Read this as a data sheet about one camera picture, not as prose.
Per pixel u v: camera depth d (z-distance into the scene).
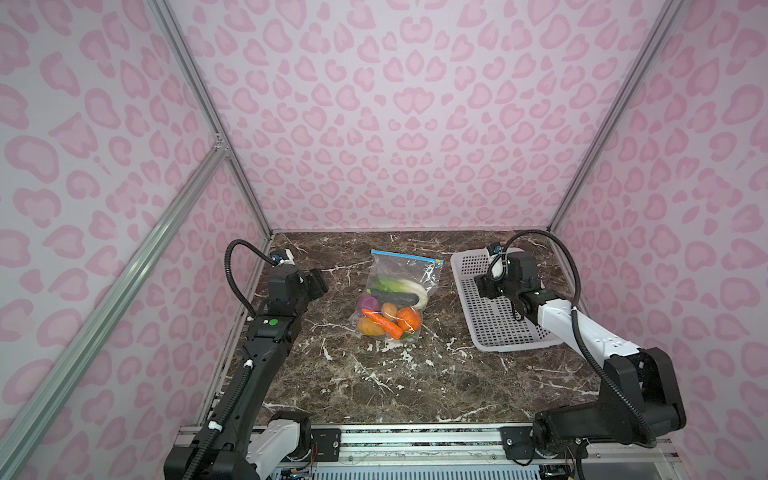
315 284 0.70
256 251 0.63
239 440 0.40
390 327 0.87
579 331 0.50
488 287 0.80
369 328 0.88
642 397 0.42
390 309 0.90
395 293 0.91
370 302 0.90
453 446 0.75
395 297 0.90
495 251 0.77
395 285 0.94
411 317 0.87
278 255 0.68
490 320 0.95
